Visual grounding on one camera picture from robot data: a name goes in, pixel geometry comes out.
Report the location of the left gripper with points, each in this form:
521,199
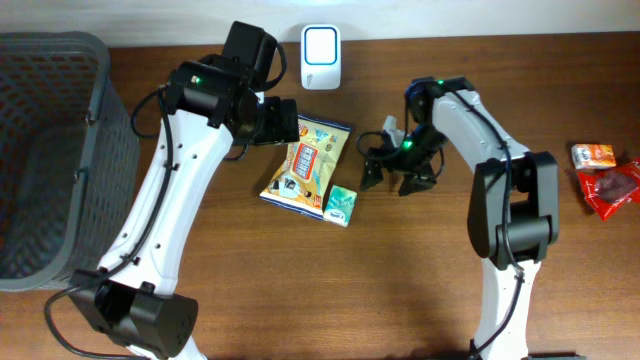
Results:
284,122

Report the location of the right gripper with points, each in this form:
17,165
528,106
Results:
398,161

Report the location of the teal tissue pack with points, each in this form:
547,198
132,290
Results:
340,206

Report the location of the beige wet wipes pack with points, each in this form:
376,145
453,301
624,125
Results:
301,182

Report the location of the orange tissue pack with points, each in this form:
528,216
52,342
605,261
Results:
593,156

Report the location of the red candy bag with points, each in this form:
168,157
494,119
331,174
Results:
607,191

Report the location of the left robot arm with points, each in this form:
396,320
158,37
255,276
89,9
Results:
207,107

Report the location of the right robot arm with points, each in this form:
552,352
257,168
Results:
513,215

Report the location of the white barcode scanner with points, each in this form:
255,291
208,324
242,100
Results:
320,58

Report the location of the grey plastic mesh basket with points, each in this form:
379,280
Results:
68,158

